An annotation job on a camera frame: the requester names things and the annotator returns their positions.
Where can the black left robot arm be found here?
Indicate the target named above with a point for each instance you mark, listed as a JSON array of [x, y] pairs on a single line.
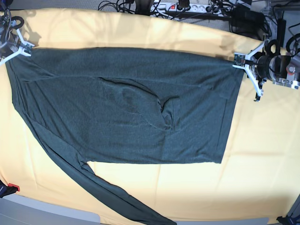
[[283, 70]]

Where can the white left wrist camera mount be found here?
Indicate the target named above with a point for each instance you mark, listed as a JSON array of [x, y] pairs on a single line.
[[249, 64]]

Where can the dark green long-sleeve shirt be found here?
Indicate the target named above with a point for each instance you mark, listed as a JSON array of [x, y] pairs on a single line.
[[124, 105]]

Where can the yellow table cloth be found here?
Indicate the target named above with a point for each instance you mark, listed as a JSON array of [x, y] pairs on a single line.
[[259, 176]]

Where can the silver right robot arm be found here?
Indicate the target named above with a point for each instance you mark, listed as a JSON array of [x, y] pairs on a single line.
[[5, 9]]

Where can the white power strip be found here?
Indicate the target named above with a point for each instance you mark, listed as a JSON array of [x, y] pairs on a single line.
[[173, 9]]

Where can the black table clamp right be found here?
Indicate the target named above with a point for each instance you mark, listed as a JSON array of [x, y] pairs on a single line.
[[288, 220]]

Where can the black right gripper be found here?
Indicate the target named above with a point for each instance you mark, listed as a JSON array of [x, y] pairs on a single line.
[[6, 30]]

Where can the black power adapter brick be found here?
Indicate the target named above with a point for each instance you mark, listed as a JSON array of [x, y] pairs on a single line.
[[244, 15]]

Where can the black vertical post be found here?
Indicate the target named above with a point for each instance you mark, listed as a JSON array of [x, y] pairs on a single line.
[[281, 26]]

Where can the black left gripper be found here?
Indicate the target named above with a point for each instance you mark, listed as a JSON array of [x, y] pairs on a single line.
[[266, 61]]

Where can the red and black clamp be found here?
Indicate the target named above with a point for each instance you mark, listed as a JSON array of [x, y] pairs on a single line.
[[8, 189]]

